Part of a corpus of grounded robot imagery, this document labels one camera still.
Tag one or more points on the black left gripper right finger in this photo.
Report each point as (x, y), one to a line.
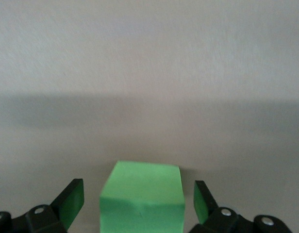
(205, 204)

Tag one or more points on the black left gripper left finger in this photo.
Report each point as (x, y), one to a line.
(69, 206)

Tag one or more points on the green foam cube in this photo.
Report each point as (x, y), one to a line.
(142, 199)

